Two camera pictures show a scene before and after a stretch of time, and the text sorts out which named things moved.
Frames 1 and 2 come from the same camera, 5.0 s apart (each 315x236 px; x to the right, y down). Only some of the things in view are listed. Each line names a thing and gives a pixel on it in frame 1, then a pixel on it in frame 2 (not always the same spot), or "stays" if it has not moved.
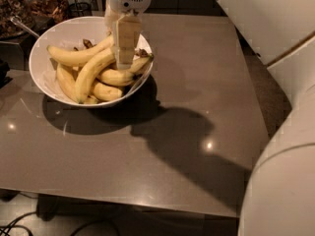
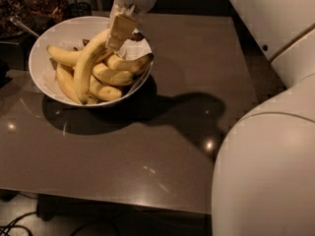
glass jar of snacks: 46,5 stays
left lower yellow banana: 67,83 stays
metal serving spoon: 17,21 stays
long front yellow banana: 89,69 to 83,60
